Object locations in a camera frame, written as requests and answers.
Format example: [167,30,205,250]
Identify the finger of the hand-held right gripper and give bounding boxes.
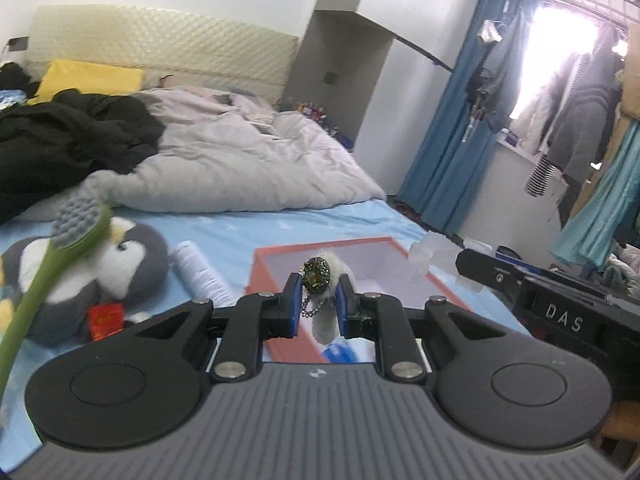
[456,249,521,293]

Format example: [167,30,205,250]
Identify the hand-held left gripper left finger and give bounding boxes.
[135,272,305,383]

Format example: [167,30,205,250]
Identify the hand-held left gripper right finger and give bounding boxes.
[336,280,506,383]

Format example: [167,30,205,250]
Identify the white fur keychain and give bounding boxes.
[297,251,351,346]

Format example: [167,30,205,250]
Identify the blue face mask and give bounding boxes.
[324,341,362,364]

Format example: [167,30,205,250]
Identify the orange box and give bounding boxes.
[244,236,473,363]

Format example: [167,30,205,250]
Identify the white tissue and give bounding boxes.
[407,232,481,293]

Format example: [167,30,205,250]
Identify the light blue bed sheet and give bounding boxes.
[0,199,531,461]

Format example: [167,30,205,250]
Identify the white spray bottle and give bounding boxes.
[172,241,236,308]

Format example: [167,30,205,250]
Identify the striped hanging garment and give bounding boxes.
[525,155,556,196]

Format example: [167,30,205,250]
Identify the teal hanging garment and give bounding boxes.
[550,120,640,271]

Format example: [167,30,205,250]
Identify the blue curtain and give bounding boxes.
[397,0,531,236]

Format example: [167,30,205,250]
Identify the grey duvet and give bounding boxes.
[85,86,387,213]

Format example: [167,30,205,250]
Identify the grey penguin plush toy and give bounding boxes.
[0,220,170,346]

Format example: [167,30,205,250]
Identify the grey hanging jacket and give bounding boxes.
[547,25,626,186]

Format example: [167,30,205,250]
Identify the red foil packet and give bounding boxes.
[87,304,126,343]

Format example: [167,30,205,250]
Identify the row of small bottles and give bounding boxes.
[297,101,328,121]

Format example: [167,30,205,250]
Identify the dark hanging shirt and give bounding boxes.
[467,7,536,133]

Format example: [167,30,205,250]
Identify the green massage brush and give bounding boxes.
[0,192,113,396]

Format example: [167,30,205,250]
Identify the black clothing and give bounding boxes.
[0,62,166,223]

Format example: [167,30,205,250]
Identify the beige padded headboard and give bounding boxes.
[25,5,300,111]

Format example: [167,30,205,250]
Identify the yellow pillow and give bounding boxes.
[27,59,146,106]

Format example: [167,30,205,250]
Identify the grey wall cabinet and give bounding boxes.
[282,0,481,196]

